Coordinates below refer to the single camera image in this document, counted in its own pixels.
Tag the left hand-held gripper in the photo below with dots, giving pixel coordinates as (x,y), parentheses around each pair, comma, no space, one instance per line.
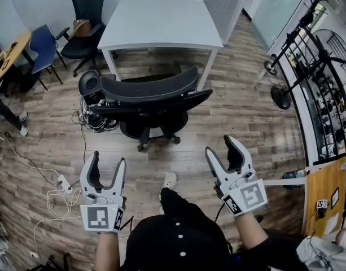
(98,219)

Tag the person's black shirt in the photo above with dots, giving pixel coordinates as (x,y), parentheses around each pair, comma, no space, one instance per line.
(175,244)

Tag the white square table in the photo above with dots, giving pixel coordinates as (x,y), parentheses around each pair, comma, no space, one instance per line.
(161,21)

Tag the person's left forearm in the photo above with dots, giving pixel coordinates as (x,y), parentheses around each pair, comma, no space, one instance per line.
(107,250)

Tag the white power strip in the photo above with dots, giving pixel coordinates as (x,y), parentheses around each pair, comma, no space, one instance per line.
(64,183)

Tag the blue plastic chair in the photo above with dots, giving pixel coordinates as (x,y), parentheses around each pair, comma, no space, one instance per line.
(43,47)

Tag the patterned cube device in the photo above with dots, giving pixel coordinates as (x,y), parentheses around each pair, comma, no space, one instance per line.
(321,205)

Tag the black metal railing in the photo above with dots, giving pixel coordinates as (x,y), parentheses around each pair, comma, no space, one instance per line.
(302,140)

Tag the black high-back office chair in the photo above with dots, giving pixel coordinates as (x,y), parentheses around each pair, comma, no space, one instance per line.
(86,4)

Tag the teal waste bin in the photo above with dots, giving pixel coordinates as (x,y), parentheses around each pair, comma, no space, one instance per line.
(294,174)

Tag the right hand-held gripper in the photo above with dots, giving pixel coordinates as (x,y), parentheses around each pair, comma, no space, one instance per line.
(249,197)

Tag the round wooden table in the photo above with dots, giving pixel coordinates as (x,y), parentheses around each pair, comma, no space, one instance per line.
(14,48)

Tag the person's right forearm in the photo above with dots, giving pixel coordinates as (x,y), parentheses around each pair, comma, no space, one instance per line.
(250,231)

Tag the black open equipment case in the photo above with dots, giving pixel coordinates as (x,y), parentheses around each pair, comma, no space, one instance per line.
(89,82)

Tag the person's black trousers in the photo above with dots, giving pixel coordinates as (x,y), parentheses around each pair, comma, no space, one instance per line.
(172,199)

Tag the wooden desk white legs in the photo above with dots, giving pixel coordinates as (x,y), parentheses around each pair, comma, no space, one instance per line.
(319,185)

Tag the person's white shoe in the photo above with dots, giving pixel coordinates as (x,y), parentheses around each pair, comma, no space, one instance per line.
(169,181)

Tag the brown bag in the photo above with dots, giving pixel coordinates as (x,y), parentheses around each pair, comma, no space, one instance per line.
(80,28)

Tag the black framed sign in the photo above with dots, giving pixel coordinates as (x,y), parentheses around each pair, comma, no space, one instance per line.
(335,197)

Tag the black mesh office chair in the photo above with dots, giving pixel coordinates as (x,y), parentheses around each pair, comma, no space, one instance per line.
(150,89)

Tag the black pedestal fan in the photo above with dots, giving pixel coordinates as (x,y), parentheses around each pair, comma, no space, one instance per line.
(280,96)

